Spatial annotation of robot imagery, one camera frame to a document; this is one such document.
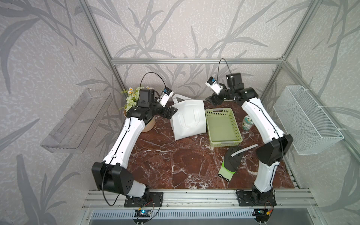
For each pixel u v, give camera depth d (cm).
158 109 65
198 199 75
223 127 102
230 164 85
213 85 68
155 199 73
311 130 60
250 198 73
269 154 49
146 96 57
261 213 73
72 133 64
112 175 39
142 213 71
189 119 90
